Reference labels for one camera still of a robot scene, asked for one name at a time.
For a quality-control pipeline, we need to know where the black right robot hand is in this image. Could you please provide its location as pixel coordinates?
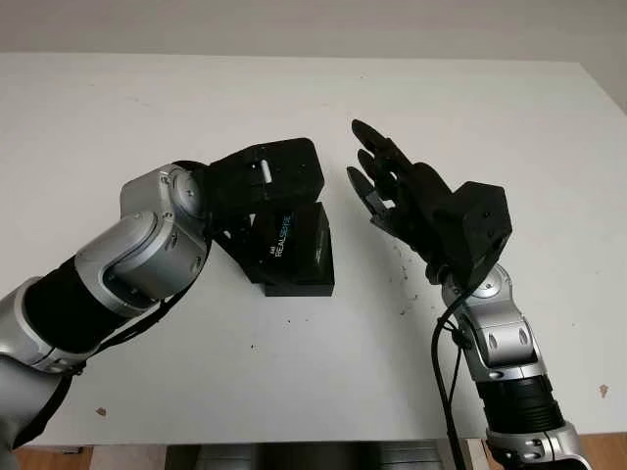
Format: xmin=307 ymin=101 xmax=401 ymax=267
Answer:
xmin=346 ymin=118 xmax=474 ymax=285

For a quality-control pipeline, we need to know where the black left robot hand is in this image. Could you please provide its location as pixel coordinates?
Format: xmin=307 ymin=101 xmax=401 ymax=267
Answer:
xmin=213 ymin=210 xmax=275 ymax=285

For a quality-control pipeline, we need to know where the black RealSense box lid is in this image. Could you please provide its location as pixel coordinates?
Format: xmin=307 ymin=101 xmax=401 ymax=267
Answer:
xmin=249 ymin=201 xmax=334 ymax=285

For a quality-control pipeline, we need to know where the black box base with insert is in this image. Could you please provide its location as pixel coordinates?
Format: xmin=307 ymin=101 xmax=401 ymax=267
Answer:
xmin=264 ymin=263 xmax=337 ymax=299

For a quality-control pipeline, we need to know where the dark grey robot torso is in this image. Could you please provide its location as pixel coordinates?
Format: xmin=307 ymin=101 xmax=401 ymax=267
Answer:
xmin=166 ymin=440 xmax=486 ymax=470

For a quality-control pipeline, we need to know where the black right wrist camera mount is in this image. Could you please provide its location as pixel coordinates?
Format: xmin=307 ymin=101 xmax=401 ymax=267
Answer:
xmin=448 ymin=180 xmax=514 ymax=290

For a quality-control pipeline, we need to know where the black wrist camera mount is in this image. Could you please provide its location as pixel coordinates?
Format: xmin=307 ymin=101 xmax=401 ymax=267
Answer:
xmin=448 ymin=180 xmax=514 ymax=290
xmin=208 ymin=137 xmax=325 ymax=221

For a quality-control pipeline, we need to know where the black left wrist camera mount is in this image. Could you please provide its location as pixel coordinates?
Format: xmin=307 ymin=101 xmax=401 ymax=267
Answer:
xmin=208 ymin=137 xmax=325 ymax=221

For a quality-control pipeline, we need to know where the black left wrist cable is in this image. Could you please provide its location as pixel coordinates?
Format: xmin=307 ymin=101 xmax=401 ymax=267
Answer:
xmin=9 ymin=281 xmax=197 ymax=449

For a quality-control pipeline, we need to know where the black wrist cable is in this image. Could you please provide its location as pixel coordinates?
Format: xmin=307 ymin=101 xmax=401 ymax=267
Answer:
xmin=430 ymin=288 xmax=471 ymax=470
xmin=9 ymin=281 xmax=197 ymax=449

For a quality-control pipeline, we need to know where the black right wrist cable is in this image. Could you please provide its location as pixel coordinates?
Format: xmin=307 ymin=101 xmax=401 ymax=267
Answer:
xmin=430 ymin=288 xmax=471 ymax=470

